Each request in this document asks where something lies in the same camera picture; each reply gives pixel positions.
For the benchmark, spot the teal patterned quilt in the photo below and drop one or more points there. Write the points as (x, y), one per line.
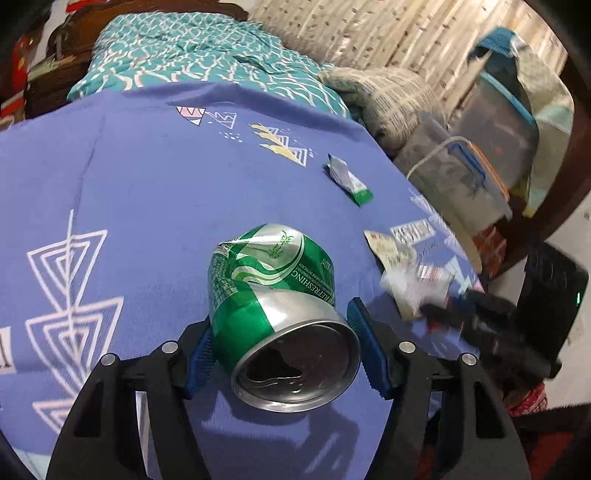
(194, 50)

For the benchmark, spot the red patterned cloth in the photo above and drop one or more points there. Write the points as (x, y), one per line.
(526, 401)

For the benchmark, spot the beige paper card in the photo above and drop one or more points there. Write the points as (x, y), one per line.
(385, 247)

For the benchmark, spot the green white folded wrapper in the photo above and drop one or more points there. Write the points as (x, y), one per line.
(348, 181)

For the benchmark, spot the beige leaf pattern curtain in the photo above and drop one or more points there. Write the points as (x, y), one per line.
(378, 32)

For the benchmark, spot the teal beige draped cloth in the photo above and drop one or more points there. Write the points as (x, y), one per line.
(549, 92)

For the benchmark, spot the beige printed pillow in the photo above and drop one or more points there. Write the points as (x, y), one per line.
(388, 101)

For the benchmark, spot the large storage box teal lid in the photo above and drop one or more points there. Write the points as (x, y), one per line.
(503, 120)

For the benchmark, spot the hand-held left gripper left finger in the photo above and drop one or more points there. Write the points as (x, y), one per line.
(201, 364)

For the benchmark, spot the blue printed tablecloth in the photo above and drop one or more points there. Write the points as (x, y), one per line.
(138, 184)

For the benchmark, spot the crushed green drink can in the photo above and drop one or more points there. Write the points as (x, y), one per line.
(268, 295)

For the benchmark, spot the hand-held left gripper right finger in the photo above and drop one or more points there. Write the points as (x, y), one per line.
(369, 350)

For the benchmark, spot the white red paper wrapper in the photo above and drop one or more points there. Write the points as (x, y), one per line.
(415, 288)

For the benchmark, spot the red bag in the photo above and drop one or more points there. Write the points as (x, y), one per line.
(14, 74)

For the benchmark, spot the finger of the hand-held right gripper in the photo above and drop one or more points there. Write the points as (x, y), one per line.
(480, 318)

